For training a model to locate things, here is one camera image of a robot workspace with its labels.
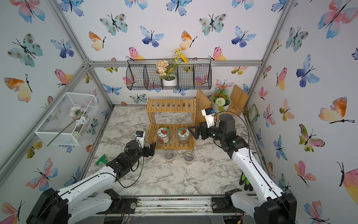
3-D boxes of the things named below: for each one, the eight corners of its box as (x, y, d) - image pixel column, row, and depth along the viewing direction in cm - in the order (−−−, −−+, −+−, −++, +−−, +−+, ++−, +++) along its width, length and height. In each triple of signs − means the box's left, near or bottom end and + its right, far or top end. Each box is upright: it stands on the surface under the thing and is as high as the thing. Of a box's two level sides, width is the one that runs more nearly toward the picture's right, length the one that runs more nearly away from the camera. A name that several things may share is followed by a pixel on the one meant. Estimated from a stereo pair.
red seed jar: (164, 163, 90) (163, 159, 86) (165, 153, 94) (164, 150, 90) (174, 163, 90) (173, 159, 86) (174, 153, 94) (174, 150, 90)
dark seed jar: (183, 164, 90) (183, 161, 85) (183, 156, 93) (183, 152, 89) (194, 164, 90) (194, 161, 85) (194, 156, 93) (194, 152, 89)
